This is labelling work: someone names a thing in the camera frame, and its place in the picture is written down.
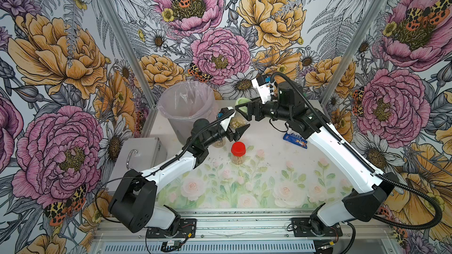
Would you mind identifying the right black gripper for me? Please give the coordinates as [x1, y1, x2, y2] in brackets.
[235, 96, 292, 122]

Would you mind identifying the green lid peanut jar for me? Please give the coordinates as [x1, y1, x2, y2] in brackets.
[230, 97, 250, 131]

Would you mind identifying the brown lid peanut jar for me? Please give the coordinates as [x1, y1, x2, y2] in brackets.
[212, 138, 227, 148]

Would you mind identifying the mesh bin with pink bag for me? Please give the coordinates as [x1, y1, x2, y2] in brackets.
[158, 81, 219, 145]

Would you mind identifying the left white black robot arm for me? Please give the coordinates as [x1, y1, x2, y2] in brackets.
[108, 107, 249, 237]

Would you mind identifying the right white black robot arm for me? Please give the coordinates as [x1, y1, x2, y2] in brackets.
[235, 78, 394, 236]

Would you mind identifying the red lid peanut jar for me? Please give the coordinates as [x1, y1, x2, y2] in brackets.
[231, 142, 246, 165]

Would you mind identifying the blue gauze bandage packet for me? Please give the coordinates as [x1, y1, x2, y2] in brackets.
[283, 132, 307, 149]

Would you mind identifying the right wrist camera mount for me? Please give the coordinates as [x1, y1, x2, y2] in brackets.
[251, 74, 276, 104]

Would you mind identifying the aluminium rail frame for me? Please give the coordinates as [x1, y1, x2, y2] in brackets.
[90, 209, 403, 254]

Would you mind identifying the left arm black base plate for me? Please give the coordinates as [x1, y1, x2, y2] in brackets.
[146, 218, 197, 239]

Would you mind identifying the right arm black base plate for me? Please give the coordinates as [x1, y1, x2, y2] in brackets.
[291, 217, 343, 238]

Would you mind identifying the left black cable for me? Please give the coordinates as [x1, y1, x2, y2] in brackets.
[94, 109, 235, 223]

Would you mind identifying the right aluminium corner post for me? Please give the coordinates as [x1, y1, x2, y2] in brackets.
[320, 0, 387, 106]

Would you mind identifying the aluminium corner post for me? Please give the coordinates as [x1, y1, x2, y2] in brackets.
[98, 0, 156, 109]
[320, 0, 387, 106]

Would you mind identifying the left aluminium corner post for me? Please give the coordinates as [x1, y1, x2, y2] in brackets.
[98, 0, 156, 109]

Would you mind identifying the right black corrugated cable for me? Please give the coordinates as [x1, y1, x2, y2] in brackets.
[270, 72, 443, 230]

